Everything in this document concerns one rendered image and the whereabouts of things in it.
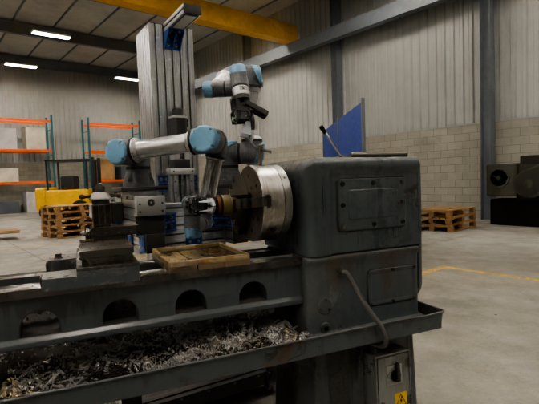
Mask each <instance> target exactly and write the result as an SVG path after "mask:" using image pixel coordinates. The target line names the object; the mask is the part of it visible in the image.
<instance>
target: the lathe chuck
mask: <svg viewBox="0 0 539 404"><path fill-rule="evenodd" d="M242 174H243V177H244V180H245V185H246V188H247V191H248V192H250V193H251V195H252V197H263V196H266V195H269V196H270V207H269V208H267V207H259V208H253V212H252V214H250V215H249V223H248V228H247V234H246V238H247V239H248V240H250V241H261V240H274V239H276V238H277V237H278V235H279V234H280V232H281V230H282V226H283V224H284V219H285V211H286V202H285V194H284V189H283V185H282V181H281V178H280V176H279V175H278V172H277V171H276V169H275V168H274V167H273V166H271V165H264V166H257V165H247V166H245V167H244V168H243V169H242ZM270 227H275V230H274V231H273V232H268V229H269V228H270Z"/></svg>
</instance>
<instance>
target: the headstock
mask: <svg viewBox="0 0 539 404"><path fill-rule="evenodd" d="M268 165H278V166H280V167H281V168H282V169H283V170H284V171H285V173H286V174H287V176H288V179H289V181H290V186H291V190H292V195H293V216H292V221H291V225H290V229H289V231H288V233H287V234H286V235H285V236H284V237H283V238H281V239H276V240H265V244H266V245H268V246H271V247H274V248H278V249H281V250H284V251H287V252H289V253H293V254H296V255H299V256H302V257H306V258H320V257H329V256H332V255H338V254H345V253H358V252H365V251H372V250H379V249H385V248H398V247H406V246H412V245H421V244H422V231H421V178H420V162H419V158H418V157H416V156H394V157H327V158H310V159H304V160H291V161H283V162H277V163H271V164H268Z"/></svg>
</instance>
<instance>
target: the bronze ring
mask: <svg viewBox="0 0 539 404"><path fill-rule="evenodd" d="M213 199H214V201H215V204H216V209H215V212H214V215H221V216H231V215H232V213H233V212H236V211H237V210H238V208H235V209H233V200H234V199H236V197H235V196H234V197H231V195H230V194H229V193H227V194H226V195H219V196H214V197H213Z"/></svg>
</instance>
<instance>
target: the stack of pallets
mask: <svg viewBox="0 0 539 404"><path fill-rule="evenodd" d="M89 204H90V205H92V203H85V204H62V205H50V206H41V207H40V210H41V218H42V220H41V224H42V225H41V226H42V227H41V230H42V231H43V233H41V236H43V237H48V238H56V237H57V239H64V238H70V237H77V236H75V235H78V236H82V235H81V232H82V231H85V228H90V227H91V226H92V225H93V224H92V218H90V216H89ZM84 206H85V208H84ZM69 207H71V209H69ZM77 207H78V208H77ZM53 208H54V209H55V210H54V211H53ZM61 208H63V210H61ZM85 212H87V214H86V213H85ZM64 213H65V216H63V215H62V214H64ZM77 213H79V215H77ZM47 215H48V217H47ZM55 215H56V216H55ZM85 218H86V220H85ZM61 220H65V221H64V222H62V221H61ZM54 221H55V223H54ZM86 224H87V225H86ZM77 225H78V226H77ZM62 227H65V228H62ZM47 228H48V229H47ZM48 233H50V234H48ZM63 233H64V234H63ZM47 234H48V235H47ZM55 234H57V235H55ZM68 234H70V235H68ZM64 236H65V237H64Z"/></svg>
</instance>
